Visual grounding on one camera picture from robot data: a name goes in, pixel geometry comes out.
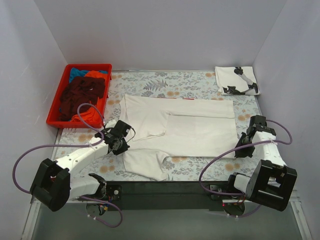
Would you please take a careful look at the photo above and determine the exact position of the orange t-shirt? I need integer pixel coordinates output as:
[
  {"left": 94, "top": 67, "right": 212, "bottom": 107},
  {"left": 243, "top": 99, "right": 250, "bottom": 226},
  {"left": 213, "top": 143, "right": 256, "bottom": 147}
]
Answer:
[{"left": 70, "top": 70, "right": 109, "bottom": 124}]

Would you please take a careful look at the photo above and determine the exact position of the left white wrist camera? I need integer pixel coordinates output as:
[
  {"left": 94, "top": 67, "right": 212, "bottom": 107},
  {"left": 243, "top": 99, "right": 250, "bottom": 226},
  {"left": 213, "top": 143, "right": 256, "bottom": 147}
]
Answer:
[{"left": 94, "top": 119, "right": 117, "bottom": 139}]

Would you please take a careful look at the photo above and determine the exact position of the maroon t-shirt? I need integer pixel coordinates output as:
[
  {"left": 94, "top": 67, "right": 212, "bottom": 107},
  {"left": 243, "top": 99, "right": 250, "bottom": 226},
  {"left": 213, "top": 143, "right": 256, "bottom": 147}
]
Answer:
[{"left": 58, "top": 76, "right": 105, "bottom": 122}]

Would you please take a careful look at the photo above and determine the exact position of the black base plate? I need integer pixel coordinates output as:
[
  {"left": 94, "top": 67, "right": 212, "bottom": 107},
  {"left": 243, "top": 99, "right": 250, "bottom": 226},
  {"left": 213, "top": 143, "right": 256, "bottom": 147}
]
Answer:
[{"left": 104, "top": 181, "right": 245, "bottom": 216}]

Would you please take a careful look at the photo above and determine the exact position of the red plastic bin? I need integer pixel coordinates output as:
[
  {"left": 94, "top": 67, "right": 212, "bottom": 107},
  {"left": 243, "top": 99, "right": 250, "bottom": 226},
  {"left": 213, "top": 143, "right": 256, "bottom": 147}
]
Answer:
[{"left": 46, "top": 63, "right": 112, "bottom": 129}]

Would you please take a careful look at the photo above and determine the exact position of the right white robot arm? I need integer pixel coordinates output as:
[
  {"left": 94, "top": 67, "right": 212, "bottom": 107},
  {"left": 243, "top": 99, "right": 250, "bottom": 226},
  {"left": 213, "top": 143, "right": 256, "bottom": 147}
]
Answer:
[{"left": 227, "top": 115, "right": 298, "bottom": 212}]

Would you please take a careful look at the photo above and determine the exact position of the blue t-shirt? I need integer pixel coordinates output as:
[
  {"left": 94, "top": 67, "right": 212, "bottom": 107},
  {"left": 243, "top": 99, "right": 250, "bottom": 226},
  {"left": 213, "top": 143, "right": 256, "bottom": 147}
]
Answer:
[{"left": 69, "top": 67, "right": 89, "bottom": 83}]

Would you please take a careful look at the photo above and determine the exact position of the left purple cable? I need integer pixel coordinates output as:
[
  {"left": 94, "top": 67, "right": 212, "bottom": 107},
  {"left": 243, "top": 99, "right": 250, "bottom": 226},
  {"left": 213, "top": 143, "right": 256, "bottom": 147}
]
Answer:
[{"left": 12, "top": 102, "right": 124, "bottom": 229}]

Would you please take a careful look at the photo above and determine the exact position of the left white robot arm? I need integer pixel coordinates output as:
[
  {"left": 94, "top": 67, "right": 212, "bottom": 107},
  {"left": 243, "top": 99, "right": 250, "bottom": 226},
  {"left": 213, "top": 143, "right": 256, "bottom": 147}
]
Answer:
[{"left": 29, "top": 120, "right": 132, "bottom": 212}]

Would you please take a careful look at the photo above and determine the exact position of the folded white printed t-shirt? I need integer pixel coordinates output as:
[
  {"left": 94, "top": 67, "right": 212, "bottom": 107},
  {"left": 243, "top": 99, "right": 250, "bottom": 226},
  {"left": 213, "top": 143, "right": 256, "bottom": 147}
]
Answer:
[{"left": 214, "top": 66, "right": 260, "bottom": 96}]

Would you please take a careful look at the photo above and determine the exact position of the white Coca-Cola t-shirt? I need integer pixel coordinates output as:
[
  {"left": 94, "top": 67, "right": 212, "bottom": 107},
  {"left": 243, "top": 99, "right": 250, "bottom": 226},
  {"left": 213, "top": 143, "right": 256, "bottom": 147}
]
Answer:
[{"left": 119, "top": 94, "right": 238, "bottom": 181}]

